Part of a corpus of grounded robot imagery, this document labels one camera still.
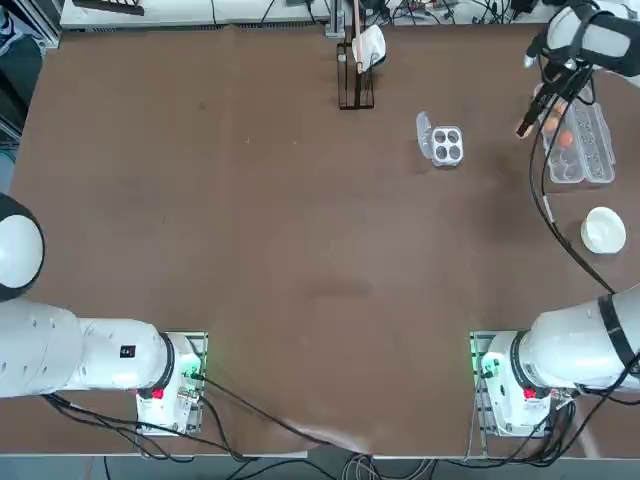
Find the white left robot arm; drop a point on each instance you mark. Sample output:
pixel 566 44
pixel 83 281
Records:
pixel 100 360

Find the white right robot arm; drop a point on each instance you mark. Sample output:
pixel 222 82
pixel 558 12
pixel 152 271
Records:
pixel 565 345

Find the wooden rod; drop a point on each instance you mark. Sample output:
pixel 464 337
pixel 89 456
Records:
pixel 356 20

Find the aluminium frame profile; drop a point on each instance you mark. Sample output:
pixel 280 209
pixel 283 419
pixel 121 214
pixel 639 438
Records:
pixel 50 30

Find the clear four-slot egg tray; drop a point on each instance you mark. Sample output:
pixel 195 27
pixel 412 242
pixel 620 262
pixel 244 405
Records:
pixel 448 143

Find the white round bowl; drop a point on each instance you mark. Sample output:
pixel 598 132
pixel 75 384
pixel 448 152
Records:
pixel 604 231

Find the white side shelf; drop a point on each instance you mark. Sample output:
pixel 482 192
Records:
pixel 200 17

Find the clear twelve-slot egg tray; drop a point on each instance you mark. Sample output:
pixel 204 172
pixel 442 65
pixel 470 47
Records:
pixel 597 160

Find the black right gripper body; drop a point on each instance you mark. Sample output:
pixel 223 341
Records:
pixel 562 75

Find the aluminium camera post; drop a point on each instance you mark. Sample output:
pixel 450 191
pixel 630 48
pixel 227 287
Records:
pixel 336 20

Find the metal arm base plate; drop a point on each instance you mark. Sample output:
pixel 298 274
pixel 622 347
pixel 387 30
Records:
pixel 481 345
pixel 202 340

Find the black slotted rack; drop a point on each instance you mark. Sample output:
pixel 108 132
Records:
pixel 115 6

